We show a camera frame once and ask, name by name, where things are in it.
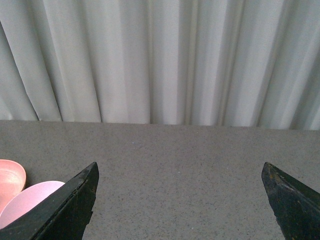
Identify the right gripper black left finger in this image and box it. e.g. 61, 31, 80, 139
0, 162, 99, 240

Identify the pale pink bowl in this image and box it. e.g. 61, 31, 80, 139
0, 180, 65, 229

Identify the white pleated curtain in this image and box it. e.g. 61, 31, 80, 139
0, 0, 320, 130

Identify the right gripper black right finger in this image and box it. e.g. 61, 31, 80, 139
261, 162, 320, 240

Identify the pink round plate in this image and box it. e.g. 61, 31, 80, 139
0, 159, 27, 213

